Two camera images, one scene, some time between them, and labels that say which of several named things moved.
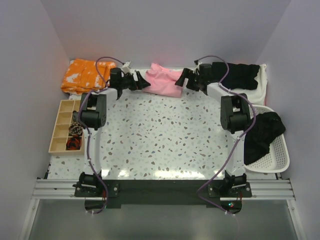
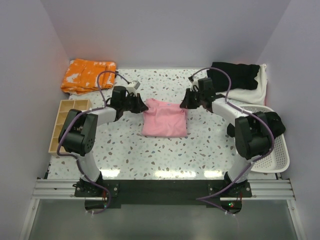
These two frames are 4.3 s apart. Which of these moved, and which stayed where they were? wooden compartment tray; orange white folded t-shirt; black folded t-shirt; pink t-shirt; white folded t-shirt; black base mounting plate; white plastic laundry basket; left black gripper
Moved: left black gripper; pink t-shirt
Stayed: wooden compartment tray; black base mounting plate; orange white folded t-shirt; black folded t-shirt; white folded t-shirt; white plastic laundry basket
